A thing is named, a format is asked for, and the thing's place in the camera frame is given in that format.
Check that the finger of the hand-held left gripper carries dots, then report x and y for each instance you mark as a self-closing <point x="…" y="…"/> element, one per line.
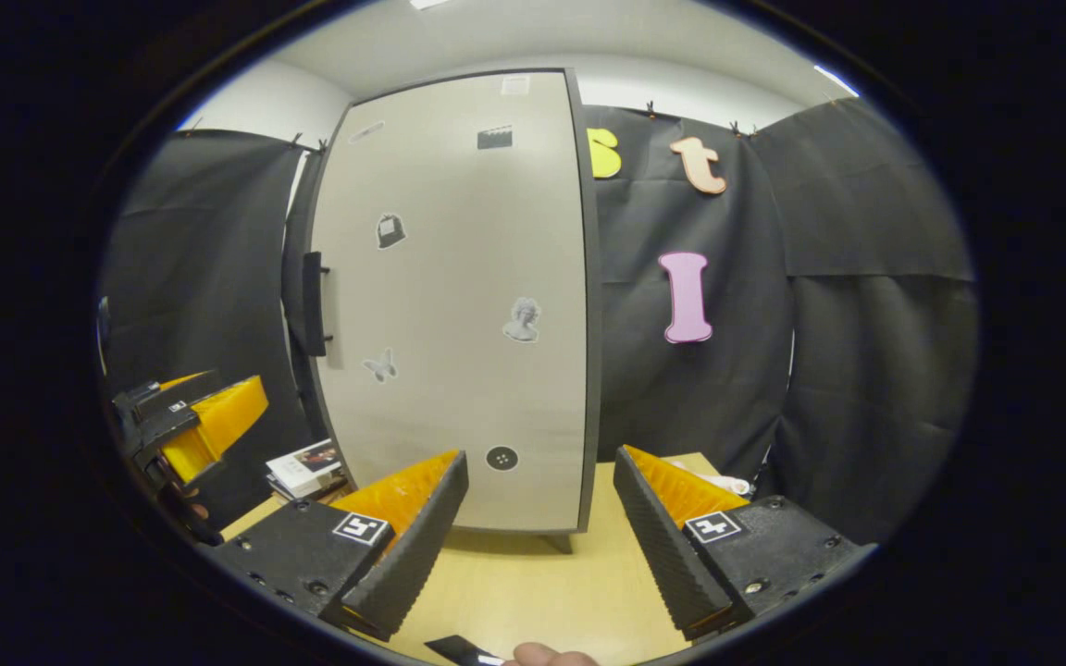
<point x="186" y="393"/>
<point x="172" y="427"/>

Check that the black backdrop cloth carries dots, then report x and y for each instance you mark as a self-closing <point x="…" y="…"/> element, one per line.
<point x="866" y="370"/>

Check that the white book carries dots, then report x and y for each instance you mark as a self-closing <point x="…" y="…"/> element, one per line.
<point x="302" y="462"/>

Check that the beige cabinet door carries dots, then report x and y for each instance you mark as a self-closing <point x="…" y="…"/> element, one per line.
<point x="459" y="277"/>

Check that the dark-edged book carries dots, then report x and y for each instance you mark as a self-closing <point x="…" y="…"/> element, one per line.
<point x="316" y="493"/>

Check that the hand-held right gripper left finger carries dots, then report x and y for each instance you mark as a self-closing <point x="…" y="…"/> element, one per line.
<point x="417" y="546"/>

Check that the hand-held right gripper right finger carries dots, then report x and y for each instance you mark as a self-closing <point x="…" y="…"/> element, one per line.
<point x="667" y="555"/>

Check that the pink green plush toy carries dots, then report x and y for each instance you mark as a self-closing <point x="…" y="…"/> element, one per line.
<point x="732" y="484"/>

